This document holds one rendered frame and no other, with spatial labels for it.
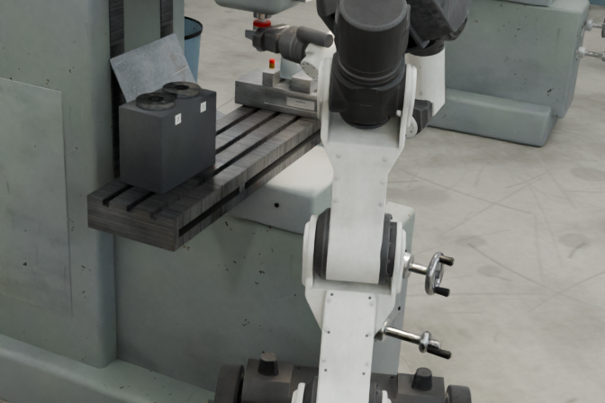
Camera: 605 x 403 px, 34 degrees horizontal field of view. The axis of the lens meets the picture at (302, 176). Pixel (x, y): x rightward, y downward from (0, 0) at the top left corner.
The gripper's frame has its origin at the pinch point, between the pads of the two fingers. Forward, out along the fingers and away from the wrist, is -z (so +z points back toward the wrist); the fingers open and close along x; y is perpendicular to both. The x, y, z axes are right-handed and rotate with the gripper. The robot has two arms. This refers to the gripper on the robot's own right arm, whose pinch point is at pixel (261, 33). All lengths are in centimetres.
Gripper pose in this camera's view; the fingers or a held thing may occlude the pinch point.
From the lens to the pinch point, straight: 257.2
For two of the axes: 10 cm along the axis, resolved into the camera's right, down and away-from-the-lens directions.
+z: 7.1, 3.0, -6.3
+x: -7.0, 2.5, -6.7
